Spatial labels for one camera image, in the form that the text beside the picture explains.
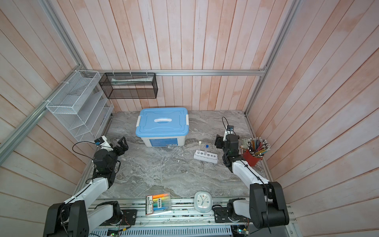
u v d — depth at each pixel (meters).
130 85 1.06
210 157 0.92
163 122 0.93
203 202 0.76
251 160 0.84
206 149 0.98
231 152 0.67
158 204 0.76
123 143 0.78
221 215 0.73
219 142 0.79
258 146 0.87
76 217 0.41
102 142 0.71
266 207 0.42
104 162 0.64
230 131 0.75
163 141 0.94
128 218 0.73
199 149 0.91
